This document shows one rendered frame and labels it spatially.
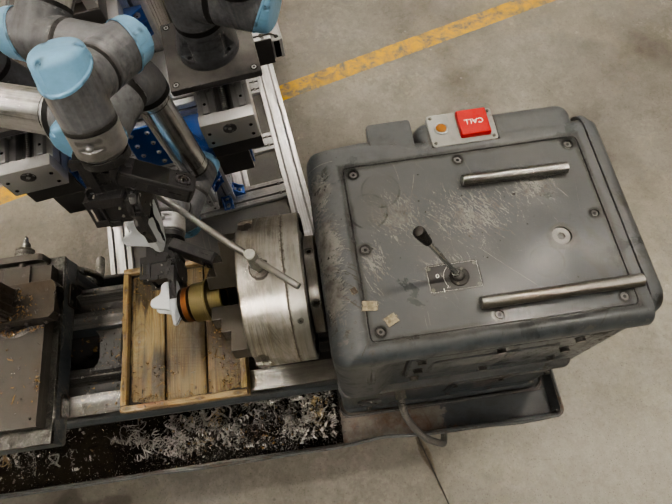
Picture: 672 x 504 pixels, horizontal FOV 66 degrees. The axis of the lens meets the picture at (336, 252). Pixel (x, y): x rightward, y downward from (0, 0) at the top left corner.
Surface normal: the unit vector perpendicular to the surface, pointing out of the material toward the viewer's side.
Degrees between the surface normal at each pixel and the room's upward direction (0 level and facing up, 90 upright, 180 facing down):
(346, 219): 0
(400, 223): 0
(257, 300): 25
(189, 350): 0
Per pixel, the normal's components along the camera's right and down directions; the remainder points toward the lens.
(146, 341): -0.05, -0.39
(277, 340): 0.09, 0.55
